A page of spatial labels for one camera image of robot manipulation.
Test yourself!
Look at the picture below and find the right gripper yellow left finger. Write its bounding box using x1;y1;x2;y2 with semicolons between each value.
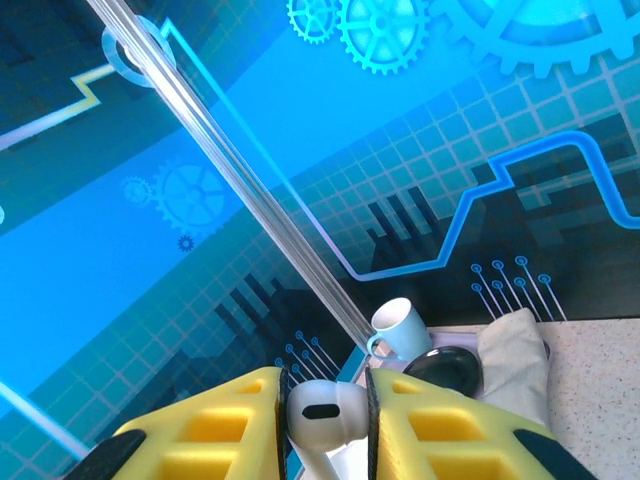
64;366;291;480

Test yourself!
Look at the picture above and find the black round plate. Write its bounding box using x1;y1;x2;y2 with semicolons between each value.
402;345;484;400

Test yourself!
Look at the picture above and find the white wireless earbud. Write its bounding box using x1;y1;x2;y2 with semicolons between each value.
287;378;374;480

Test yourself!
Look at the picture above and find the beige cloth pouch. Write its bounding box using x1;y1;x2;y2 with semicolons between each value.
476;307;552;432

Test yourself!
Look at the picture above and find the aluminium frame post by mug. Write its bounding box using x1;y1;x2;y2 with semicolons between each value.
85;0;375;352

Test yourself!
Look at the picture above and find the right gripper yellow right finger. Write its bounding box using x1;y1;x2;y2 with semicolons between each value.
364;368;599;480

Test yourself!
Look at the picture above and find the light blue mug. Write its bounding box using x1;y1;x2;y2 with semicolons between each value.
366;297;433;363

